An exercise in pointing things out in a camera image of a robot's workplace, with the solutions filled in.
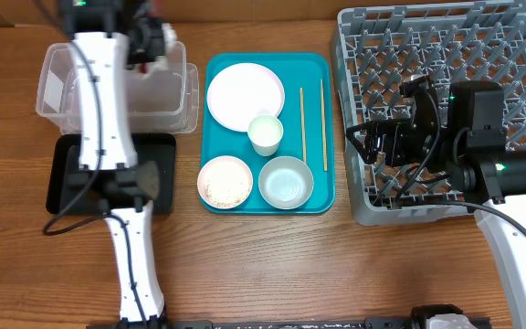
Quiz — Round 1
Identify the grey-rimmed white bowl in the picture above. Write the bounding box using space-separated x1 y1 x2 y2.
258 156 314 210

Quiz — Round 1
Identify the right wooden chopstick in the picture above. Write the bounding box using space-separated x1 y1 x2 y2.
320 80 328 172

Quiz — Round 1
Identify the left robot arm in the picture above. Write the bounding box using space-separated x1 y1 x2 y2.
43 0 168 328

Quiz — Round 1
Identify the left wooden chopstick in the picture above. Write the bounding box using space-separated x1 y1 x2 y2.
300 87 307 164

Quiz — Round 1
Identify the black plastic tray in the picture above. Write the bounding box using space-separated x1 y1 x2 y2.
46 133 176 216

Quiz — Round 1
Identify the wooden chopstick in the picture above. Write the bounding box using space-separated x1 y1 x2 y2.
300 87 307 164
320 80 328 172

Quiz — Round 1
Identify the large white plate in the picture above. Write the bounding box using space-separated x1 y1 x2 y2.
206 62 285 133

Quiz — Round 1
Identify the small white rice bowl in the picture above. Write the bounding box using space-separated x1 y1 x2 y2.
197 155 254 210

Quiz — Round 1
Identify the red snack wrapper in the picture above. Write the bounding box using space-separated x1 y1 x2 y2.
139 63 148 74

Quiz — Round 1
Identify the teal serving tray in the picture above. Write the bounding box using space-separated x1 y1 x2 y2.
197 53 336 215

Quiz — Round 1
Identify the clear plastic bin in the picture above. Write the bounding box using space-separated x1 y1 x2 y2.
36 41 200 134

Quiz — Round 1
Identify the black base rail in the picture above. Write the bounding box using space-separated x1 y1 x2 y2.
88 304 492 329

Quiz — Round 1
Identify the white paper cup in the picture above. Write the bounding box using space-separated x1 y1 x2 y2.
247 115 284 156

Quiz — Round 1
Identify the grey dishwasher rack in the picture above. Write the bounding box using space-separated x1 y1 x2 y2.
331 1 526 226

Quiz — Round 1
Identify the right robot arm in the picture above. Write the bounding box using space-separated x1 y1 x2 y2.
345 76 526 328

